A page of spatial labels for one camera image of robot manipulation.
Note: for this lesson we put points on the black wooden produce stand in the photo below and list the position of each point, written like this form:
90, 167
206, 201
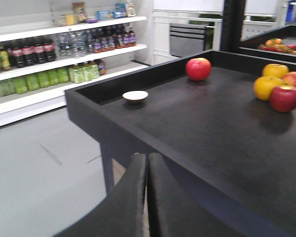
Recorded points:
232, 151

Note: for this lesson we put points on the yellow apple front left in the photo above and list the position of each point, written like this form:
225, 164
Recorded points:
264, 85

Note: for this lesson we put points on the red apple beside yellow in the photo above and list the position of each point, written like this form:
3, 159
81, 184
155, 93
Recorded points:
283, 98

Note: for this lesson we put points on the white supermarket shelf unit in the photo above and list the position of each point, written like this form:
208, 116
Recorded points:
30, 18

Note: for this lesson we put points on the pink apple back left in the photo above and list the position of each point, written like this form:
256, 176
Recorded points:
289, 78

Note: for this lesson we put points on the yellow apple back left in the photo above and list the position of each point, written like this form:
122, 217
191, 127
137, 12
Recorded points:
276, 70

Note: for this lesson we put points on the red apple near bowl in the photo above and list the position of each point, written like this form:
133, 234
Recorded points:
198, 69

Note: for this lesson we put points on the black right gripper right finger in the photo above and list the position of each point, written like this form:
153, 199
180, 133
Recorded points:
173, 212

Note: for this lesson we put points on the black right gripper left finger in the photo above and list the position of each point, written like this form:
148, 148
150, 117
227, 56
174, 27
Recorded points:
121, 212

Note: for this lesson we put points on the cherry tomato pile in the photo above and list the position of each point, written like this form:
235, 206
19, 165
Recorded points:
277, 45

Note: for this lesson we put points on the small white bowl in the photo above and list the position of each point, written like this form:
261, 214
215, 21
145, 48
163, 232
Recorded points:
136, 96

